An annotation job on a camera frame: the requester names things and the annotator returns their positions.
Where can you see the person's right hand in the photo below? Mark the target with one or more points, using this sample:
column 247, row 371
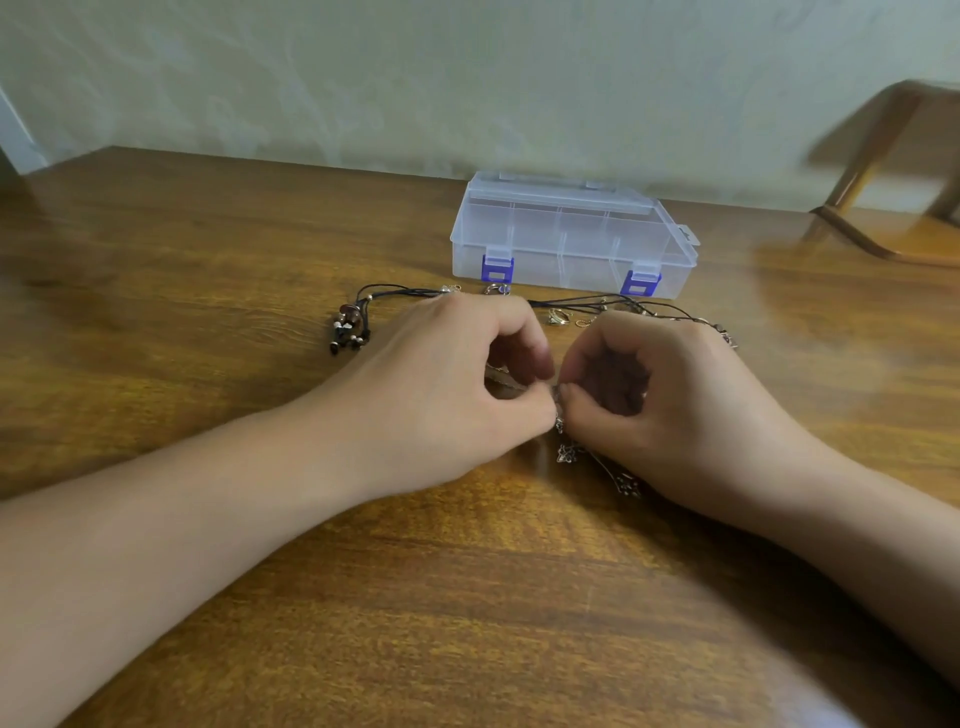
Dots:
column 690, row 413

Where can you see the person's left hand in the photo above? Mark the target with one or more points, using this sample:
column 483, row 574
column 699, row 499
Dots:
column 420, row 398

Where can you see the clear plastic organizer box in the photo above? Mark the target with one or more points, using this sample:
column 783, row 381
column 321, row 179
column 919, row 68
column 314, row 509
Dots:
column 573, row 237

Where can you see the person's left forearm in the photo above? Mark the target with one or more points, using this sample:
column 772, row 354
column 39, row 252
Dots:
column 135, row 563

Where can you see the wooden shelf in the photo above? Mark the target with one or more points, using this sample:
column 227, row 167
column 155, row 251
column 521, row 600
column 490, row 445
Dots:
column 908, row 225

